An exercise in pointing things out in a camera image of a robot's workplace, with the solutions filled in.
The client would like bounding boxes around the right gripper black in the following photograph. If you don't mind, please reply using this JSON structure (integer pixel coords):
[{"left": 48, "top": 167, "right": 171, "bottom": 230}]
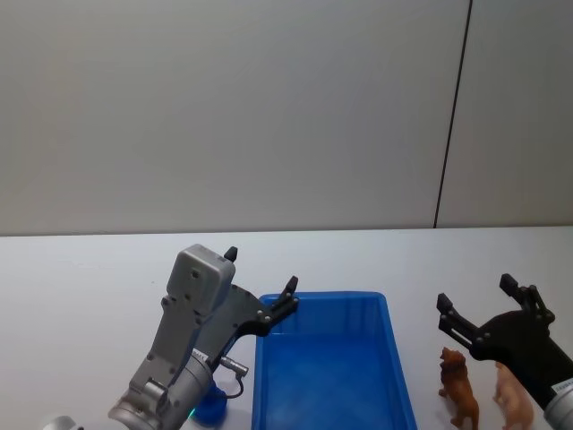
[{"left": 436, "top": 272, "right": 573, "bottom": 409}]

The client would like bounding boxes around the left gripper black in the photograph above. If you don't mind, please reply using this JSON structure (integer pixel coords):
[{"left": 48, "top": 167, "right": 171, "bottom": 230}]
[{"left": 193, "top": 245, "right": 300, "bottom": 363}]

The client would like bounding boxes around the brown lion toy figure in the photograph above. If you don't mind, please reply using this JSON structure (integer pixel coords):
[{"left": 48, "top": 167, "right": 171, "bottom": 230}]
[{"left": 437, "top": 346, "right": 481, "bottom": 430}]

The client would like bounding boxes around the tan animal toy figure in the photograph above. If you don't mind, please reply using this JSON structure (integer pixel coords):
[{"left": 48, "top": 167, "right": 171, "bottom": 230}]
[{"left": 492, "top": 361, "right": 536, "bottom": 430}]

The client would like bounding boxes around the blue plastic tray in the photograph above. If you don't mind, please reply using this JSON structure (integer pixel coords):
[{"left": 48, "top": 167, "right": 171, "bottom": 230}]
[{"left": 250, "top": 290, "right": 420, "bottom": 430}]

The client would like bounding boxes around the small blue plastic object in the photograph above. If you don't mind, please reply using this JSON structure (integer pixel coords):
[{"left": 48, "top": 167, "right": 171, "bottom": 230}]
[{"left": 194, "top": 383, "right": 230, "bottom": 426}]

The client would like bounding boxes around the thin cable with silver plug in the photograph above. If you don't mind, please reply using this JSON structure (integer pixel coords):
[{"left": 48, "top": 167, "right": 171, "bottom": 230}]
[{"left": 218, "top": 356, "right": 251, "bottom": 400}]

